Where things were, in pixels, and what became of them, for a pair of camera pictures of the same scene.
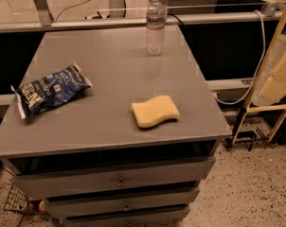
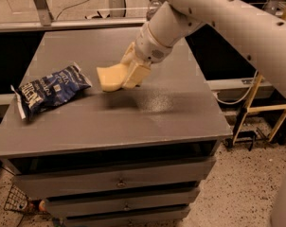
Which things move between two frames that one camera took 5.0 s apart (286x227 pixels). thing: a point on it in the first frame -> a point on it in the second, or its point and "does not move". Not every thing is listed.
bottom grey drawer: x=163 y=218 does not move
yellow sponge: x=155 y=111 -> x=112 y=78
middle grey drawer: x=91 y=205 does not move
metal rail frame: x=50 y=25 does not move
